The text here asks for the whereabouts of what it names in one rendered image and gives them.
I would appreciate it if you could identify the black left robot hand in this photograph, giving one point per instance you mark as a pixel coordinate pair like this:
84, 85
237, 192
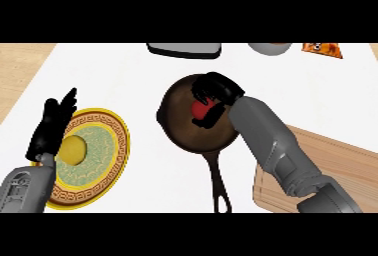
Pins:
51, 128

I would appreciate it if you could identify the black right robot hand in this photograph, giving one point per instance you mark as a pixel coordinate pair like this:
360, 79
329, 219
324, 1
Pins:
218, 87

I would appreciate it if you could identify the red tomato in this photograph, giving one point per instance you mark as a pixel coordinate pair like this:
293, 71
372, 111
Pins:
200, 110

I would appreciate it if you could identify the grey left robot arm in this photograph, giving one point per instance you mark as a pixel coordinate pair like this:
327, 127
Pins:
25, 190

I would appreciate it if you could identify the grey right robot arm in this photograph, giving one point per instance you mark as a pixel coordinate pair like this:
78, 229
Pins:
285, 156

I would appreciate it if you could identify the dark brown frying pan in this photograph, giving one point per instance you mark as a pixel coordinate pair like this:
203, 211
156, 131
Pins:
186, 126

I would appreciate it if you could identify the pale wooden cutting board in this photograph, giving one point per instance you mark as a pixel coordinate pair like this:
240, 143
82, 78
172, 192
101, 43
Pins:
339, 173

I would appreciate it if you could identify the yellow lemon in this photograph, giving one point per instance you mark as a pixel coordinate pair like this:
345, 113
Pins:
72, 150

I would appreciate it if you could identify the yellow patterned plate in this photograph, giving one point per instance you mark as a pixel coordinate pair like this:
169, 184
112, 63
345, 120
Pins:
97, 156

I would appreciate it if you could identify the grey flat appliance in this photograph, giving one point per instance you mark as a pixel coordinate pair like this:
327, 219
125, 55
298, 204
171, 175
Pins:
184, 50

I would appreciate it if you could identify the grey round bowl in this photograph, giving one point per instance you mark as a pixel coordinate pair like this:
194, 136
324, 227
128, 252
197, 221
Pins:
268, 48

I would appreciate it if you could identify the orange snack bag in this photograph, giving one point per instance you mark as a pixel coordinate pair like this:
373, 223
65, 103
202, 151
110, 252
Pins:
321, 49

